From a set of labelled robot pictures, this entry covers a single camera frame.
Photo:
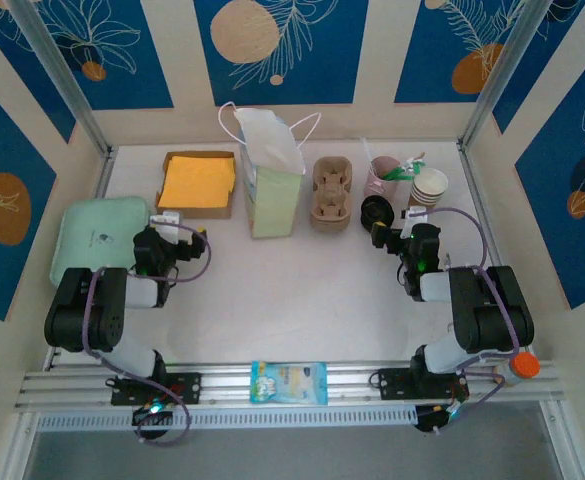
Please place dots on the green and white paper bag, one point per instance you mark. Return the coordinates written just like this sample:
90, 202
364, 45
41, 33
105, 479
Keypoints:
272, 200

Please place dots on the wooden stirrer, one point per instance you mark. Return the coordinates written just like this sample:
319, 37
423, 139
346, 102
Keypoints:
414, 157

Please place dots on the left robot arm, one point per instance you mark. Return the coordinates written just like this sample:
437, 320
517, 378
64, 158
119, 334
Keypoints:
87, 310

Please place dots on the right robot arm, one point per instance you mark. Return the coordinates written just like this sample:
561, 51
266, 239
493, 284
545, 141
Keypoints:
487, 310

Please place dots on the black lid stack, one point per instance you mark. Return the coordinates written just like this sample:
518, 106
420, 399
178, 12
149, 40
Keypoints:
377, 212

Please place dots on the cardboard napkin box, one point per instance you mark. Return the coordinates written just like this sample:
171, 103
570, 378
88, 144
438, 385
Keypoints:
192, 212

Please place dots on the pink straw holder cup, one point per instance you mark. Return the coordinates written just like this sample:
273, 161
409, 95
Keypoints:
379, 187

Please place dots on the yellow napkin stack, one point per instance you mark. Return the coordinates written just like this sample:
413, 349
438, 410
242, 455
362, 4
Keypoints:
197, 180

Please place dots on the mint green tray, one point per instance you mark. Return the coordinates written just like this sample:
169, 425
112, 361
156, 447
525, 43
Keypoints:
97, 235

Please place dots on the pulp cup carrier stack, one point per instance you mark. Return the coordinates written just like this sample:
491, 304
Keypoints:
332, 195

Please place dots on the green wrapped straw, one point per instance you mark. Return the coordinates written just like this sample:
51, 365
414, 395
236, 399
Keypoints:
412, 167
392, 174

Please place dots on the brown paper cup stack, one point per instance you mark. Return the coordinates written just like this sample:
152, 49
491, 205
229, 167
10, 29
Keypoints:
427, 187

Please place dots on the white wrapped straw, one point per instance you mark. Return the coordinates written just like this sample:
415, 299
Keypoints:
367, 149

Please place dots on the orange capped bottle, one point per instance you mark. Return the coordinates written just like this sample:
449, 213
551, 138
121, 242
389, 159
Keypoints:
524, 365

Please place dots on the blue wet wipes packet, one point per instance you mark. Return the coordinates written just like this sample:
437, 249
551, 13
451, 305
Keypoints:
287, 382

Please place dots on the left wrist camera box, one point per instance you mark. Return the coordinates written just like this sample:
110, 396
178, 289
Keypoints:
166, 219

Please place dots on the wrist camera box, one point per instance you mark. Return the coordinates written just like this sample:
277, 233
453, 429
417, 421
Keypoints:
166, 219
414, 214

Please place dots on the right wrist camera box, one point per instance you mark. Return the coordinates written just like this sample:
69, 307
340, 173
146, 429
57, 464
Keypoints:
414, 214

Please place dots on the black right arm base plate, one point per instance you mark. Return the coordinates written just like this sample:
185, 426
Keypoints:
392, 382

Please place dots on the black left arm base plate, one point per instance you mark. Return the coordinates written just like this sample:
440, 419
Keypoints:
187, 387

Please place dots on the aluminium mounting rail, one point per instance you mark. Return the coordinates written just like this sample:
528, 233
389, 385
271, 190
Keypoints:
222, 385

